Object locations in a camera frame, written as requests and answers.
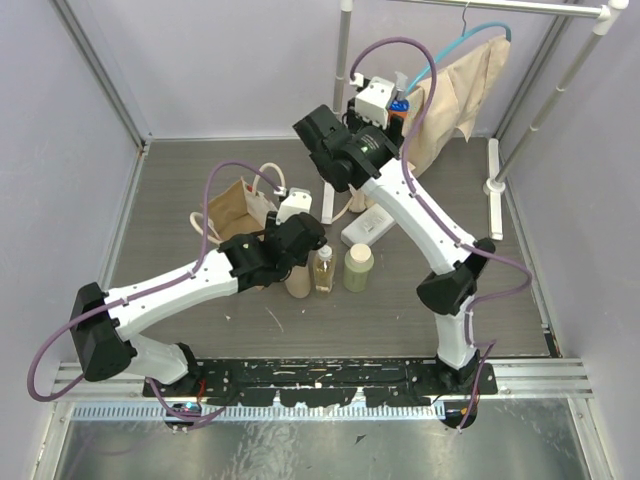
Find metal clothes rack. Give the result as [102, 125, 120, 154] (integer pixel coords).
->
[321, 1, 629, 241]

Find clear bottle white cap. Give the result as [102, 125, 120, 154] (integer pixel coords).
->
[312, 244, 336, 295]

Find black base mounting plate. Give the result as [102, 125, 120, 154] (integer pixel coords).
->
[159, 358, 498, 408]

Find beige shirt on hanger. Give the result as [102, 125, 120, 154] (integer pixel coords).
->
[401, 34, 511, 176]

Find aluminium frame post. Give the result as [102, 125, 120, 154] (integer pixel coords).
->
[50, 0, 153, 149]

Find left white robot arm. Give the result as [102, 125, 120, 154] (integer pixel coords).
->
[71, 213, 327, 396]

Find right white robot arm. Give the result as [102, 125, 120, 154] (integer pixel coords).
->
[293, 105, 495, 394]

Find watermelon print canvas bag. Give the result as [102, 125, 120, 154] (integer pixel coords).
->
[188, 161, 291, 294]

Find teal clothes hanger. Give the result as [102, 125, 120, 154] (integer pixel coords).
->
[406, 21, 512, 96]

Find beige bottle round cap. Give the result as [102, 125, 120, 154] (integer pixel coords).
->
[285, 266, 311, 299]

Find orange bottle blue pump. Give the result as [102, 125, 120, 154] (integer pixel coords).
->
[388, 71, 410, 119]

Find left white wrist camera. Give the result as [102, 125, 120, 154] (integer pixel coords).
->
[276, 188, 312, 225]

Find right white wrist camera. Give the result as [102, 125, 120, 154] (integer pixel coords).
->
[350, 73, 396, 127]

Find white bottle dark cap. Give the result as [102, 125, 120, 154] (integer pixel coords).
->
[340, 204, 395, 247]

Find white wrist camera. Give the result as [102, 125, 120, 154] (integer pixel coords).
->
[350, 73, 396, 127]
[276, 188, 312, 225]

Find olive green lotion bottle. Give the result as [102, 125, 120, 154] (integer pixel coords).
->
[343, 243, 374, 293]

